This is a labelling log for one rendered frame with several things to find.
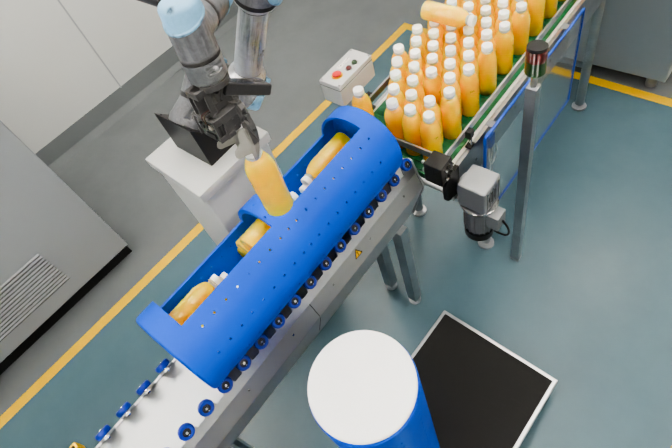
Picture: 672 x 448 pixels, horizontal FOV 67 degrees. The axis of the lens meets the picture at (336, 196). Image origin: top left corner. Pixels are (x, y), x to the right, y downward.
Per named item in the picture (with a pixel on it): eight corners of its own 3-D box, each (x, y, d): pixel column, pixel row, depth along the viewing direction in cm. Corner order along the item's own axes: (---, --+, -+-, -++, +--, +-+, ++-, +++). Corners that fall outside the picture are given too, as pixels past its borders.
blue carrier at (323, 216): (174, 350, 155) (117, 305, 135) (347, 156, 187) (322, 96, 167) (231, 403, 138) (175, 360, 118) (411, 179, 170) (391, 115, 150)
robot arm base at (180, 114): (158, 114, 165) (165, 84, 163) (196, 119, 177) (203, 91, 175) (186, 129, 157) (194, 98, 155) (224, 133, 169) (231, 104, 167)
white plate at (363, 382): (425, 339, 129) (426, 341, 130) (323, 322, 138) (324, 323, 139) (406, 457, 114) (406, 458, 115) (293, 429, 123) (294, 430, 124)
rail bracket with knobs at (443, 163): (420, 180, 177) (417, 161, 169) (431, 166, 180) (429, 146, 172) (445, 191, 172) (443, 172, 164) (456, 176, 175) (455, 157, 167)
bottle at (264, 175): (276, 221, 123) (249, 170, 109) (260, 206, 127) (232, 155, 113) (298, 203, 125) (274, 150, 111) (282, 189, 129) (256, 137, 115)
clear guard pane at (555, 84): (484, 217, 214) (484, 138, 177) (567, 99, 243) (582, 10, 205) (485, 218, 214) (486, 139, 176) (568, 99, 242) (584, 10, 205)
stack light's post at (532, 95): (510, 258, 250) (524, 88, 165) (513, 252, 252) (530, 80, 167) (517, 262, 248) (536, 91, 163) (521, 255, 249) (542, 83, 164)
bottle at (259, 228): (243, 245, 148) (284, 200, 155) (260, 258, 145) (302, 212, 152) (237, 234, 142) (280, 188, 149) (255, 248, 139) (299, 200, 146)
